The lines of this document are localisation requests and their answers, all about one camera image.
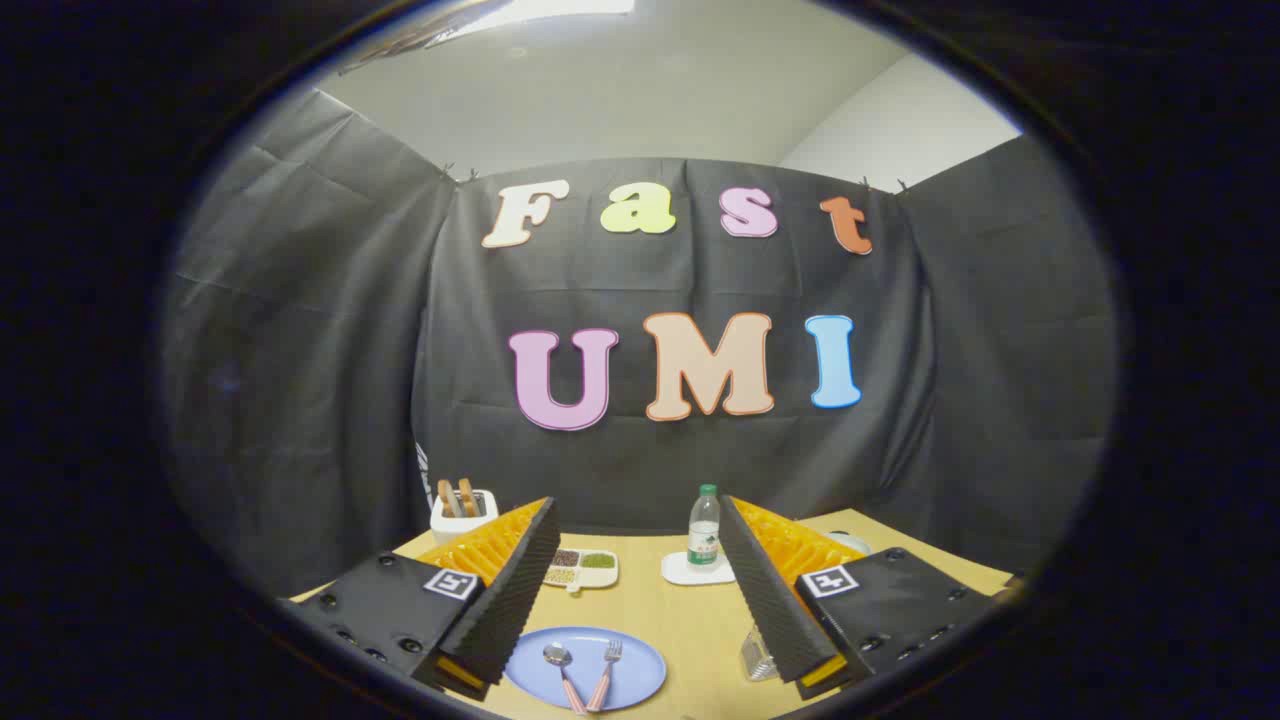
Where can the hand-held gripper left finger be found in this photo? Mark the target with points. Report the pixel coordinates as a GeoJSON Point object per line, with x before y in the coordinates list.
{"type": "Point", "coordinates": [515, 590]}

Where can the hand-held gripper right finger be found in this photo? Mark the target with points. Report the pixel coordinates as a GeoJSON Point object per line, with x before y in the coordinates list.
{"type": "Point", "coordinates": [765, 590]}

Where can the blue plate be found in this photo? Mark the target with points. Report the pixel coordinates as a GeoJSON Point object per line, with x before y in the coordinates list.
{"type": "Point", "coordinates": [635, 665]}

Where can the clear water bottle green cap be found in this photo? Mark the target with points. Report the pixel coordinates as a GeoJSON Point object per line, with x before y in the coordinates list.
{"type": "Point", "coordinates": [704, 530]}

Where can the white divided dish with beans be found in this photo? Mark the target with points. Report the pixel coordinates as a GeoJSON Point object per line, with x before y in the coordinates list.
{"type": "Point", "coordinates": [590, 567]}

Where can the metal cutlery holder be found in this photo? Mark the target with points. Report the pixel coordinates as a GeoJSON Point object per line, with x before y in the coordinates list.
{"type": "Point", "coordinates": [757, 660]}

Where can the toast slice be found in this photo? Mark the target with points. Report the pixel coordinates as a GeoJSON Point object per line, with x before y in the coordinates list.
{"type": "Point", "coordinates": [468, 497]}
{"type": "Point", "coordinates": [447, 498]}

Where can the pale green plate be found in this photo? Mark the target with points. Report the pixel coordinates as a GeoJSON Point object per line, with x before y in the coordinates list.
{"type": "Point", "coordinates": [848, 540]}

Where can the cream toaster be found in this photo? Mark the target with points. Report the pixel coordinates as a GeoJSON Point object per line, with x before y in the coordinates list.
{"type": "Point", "coordinates": [465, 528]}

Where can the white square coaster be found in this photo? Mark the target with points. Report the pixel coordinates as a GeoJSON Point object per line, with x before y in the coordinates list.
{"type": "Point", "coordinates": [680, 574]}

